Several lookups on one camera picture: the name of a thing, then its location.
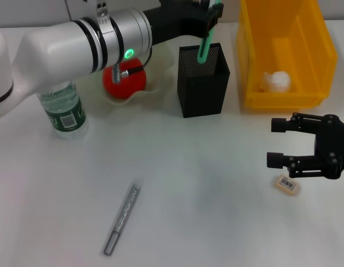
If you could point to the clear green-label water bottle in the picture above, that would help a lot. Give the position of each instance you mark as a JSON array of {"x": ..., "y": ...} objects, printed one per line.
[{"x": 63, "y": 111}]

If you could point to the orange fruit with stem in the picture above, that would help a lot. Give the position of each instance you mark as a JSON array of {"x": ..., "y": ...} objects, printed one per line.
[{"x": 127, "y": 86}]

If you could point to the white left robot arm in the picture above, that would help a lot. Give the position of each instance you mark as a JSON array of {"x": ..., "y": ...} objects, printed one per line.
[{"x": 63, "y": 47}]

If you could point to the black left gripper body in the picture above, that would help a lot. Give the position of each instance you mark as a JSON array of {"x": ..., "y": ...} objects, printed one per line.
[{"x": 177, "y": 19}]

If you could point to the grey silver marker pen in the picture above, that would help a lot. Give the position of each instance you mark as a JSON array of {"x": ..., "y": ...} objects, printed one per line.
[{"x": 124, "y": 214}]

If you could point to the mint green utility knife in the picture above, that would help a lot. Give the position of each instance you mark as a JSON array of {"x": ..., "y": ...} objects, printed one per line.
[{"x": 203, "y": 53}]

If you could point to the yellow plastic storage bin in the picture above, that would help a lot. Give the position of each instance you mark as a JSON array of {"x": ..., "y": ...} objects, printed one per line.
[{"x": 271, "y": 97}]

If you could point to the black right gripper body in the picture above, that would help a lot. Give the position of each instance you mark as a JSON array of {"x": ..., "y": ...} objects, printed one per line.
[{"x": 333, "y": 144}]

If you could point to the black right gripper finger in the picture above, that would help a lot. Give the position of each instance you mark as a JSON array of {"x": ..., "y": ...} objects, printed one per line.
[
  {"x": 275, "y": 160},
  {"x": 278, "y": 125}
]

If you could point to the beige eraser with barcode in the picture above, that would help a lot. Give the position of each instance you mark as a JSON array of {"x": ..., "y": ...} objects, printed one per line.
[{"x": 285, "y": 185}]

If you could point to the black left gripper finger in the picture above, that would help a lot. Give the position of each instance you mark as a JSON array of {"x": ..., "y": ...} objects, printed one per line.
[{"x": 216, "y": 14}]

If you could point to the white paper ball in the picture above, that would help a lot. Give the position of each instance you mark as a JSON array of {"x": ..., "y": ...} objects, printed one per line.
[{"x": 280, "y": 80}]

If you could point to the black mesh pen holder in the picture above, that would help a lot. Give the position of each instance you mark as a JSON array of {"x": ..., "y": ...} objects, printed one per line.
[{"x": 202, "y": 94}]

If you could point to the translucent green wavy fruit plate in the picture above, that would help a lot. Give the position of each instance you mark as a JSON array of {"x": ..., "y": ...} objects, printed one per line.
[{"x": 160, "y": 78}]

